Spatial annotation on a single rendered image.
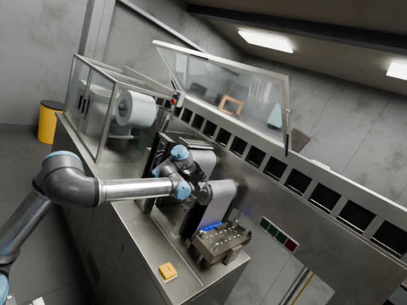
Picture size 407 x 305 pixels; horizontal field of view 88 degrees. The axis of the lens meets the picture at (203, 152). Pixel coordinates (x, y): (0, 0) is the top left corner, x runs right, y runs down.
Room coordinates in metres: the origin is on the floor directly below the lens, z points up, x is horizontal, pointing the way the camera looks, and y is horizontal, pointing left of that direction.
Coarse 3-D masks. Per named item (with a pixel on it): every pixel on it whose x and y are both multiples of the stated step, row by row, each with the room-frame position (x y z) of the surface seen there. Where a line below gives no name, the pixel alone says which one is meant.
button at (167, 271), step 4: (164, 264) 0.85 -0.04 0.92; (168, 264) 0.86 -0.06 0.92; (160, 268) 0.82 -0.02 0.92; (164, 268) 0.83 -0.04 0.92; (168, 268) 0.84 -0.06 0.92; (172, 268) 0.85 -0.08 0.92; (160, 272) 0.81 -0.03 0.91; (164, 272) 0.81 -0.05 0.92; (168, 272) 0.82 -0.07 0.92; (172, 272) 0.83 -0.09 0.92; (176, 272) 0.84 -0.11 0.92; (164, 276) 0.80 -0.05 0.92; (168, 276) 0.80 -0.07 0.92; (172, 276) 0.82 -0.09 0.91; (164, 280) 0.79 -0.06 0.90
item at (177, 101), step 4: (176, 92) 1.48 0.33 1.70; (180, 92) 1.49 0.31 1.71; (172, 96) 1.49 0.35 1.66; (176, 96) 1.47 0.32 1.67; (180, 96) 1.46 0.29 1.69; (184, 96) 1.50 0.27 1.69; (172, 100) 1.46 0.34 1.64; (176, 100) 1.47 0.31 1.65; (180, 100) 1.48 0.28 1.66; (172, 104) 1.48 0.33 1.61; (176, 104) 1.46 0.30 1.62; (180, 104) 1.49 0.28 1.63
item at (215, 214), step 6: (228, 204) 1.26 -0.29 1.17; (210, 210) 1.12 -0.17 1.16; (216, 210) 1.17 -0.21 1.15; (222, 210) 1.23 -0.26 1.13; (204, 216) 1.10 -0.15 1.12; (210, 216) 1.14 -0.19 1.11; (216, 216) 1.20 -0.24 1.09; (222, 216) 1.26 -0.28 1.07; (204, 222) 1.12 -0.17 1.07; (210, 222) 1.17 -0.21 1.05; (216, 222) 1.23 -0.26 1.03; (198, 228) 1.09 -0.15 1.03
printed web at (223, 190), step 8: (192, 152) 1.27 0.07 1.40; (200, 152) 1.34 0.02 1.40; (208, 152) 1.41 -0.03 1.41; (200, 160) 1.30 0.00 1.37; (208, 160) 1.36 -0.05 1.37; (208, 168) 1.38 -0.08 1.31; (208, 176) 1.41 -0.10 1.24; (216, 184) 1.17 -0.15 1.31; (224, 184) 1.22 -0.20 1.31; (232, 184) 1.28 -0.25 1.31; (216, 192) 1.12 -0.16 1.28; (224, 192) 1.18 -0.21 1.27; (232, 192) 1.24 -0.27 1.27; (160, 200) 1.33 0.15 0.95; (168, 200) 1.39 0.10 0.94; (176, 200) 1.45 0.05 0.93; (216, 200) 1.13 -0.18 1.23; (224, 200) 1.20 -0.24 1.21
